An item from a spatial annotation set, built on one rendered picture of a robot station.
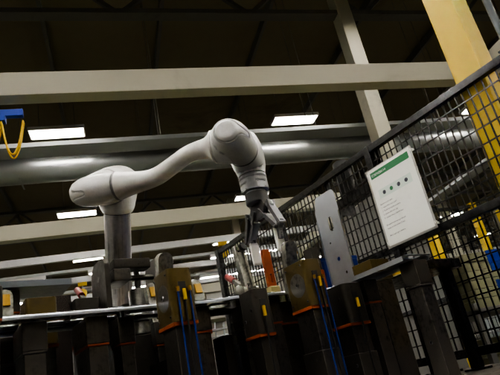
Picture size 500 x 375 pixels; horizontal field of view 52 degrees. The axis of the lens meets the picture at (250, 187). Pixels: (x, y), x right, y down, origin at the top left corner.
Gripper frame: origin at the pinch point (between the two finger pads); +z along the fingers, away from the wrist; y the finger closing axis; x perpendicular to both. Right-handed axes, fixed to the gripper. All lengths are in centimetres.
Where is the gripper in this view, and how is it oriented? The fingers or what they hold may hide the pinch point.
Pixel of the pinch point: (268, 254)
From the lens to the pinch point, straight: 154.8
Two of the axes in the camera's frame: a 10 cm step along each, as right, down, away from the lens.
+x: 8.4, 0.4, 5.4
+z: 1.9, 9.1, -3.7
